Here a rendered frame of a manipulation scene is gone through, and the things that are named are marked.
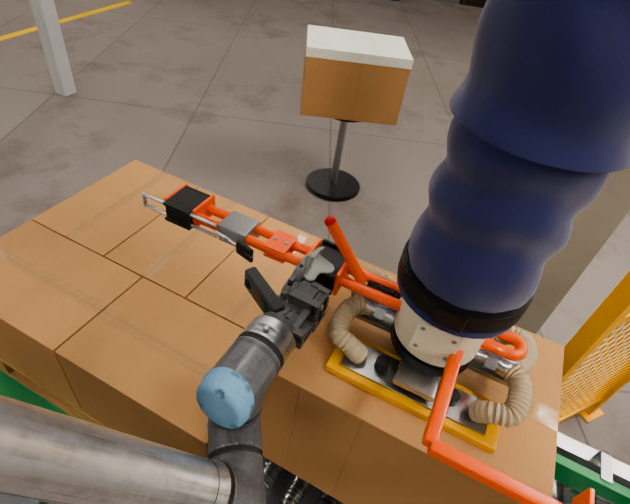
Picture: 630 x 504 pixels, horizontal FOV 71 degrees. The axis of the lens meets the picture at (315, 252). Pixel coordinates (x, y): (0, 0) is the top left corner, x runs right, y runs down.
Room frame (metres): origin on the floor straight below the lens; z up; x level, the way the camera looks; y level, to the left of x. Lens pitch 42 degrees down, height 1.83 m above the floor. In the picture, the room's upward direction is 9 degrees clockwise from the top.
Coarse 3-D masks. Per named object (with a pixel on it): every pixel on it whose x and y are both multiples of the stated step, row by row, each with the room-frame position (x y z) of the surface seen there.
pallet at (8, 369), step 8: (0, 360) 0.90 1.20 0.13; (0, 368) 0.92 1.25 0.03; (8, 368) 0.91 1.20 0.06; (16, 376) 0.90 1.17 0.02; (24, 376) 0.85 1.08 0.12; (24, 384) 0.87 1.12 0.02; (32, 384) 0.87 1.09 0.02; (40, 384) 0.82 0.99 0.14; (40, 392) 0.85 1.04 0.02; (48, 392) 0.85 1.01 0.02; (48, 400) 0.82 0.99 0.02; (56, 400) 0.82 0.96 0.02; (64, 400) 0.77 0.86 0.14; (64, 408) 0.80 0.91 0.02; (72, 408) 0.76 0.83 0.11; (72, 416) 0.77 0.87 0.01; (80, 416) 0.75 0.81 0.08; (88, 416) 0.73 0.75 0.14
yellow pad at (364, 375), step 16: (336, 352) 0.53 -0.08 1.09; (368, 352) 0.54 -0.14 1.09; (384, 352) 0.55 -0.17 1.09; (336, 368) 0.49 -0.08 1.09; (352, 368) 0.49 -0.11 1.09; (368, 368) 0.50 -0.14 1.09; (384, 368) 0.49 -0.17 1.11; (368, 384) 0.47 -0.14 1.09; (384, 384) 0.47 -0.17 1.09; (400, 400) 0.44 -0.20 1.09; (416, 400) 0.45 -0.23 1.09; (464, 400) 0.46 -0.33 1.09; (448, 416) 0.43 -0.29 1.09; (464, 416) 0.43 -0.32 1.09; (464, 432) 0.40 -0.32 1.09; (480, 432) 0.40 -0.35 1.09; (496, 432) 0.41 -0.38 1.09
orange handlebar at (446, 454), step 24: (216, 216) 0.76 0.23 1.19; (288, 240) 0.70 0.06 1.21; (360, 288) 0.60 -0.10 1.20; (504, 336) 0.54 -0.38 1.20; (456, 360) 0.47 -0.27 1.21; (432, 408) 0.37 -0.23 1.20; (432, 432) 0.33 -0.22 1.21; (432, 456) 0.30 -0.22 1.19; (456, 456) 0.30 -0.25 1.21; (480, 480) 0.27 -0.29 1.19; (504, 480) 0.27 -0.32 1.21
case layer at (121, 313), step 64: (128, 192) 1.61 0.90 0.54; (0, 256) 1.10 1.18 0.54; (64, 256) 1.15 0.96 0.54; (128, 256) 1.20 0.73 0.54; (192, 256) 1.26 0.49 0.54; (256, 256) 1.32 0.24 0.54; (0, 320) 0.83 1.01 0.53; (64, 320) 0.86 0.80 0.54; (128, 320) 0.90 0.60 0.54; (192, 320) 0.95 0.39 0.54; (64, 384) 0.75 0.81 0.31; (128, 384) 0.67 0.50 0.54; (192, 384) 0.71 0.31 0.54; (192, 448) 0.55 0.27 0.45
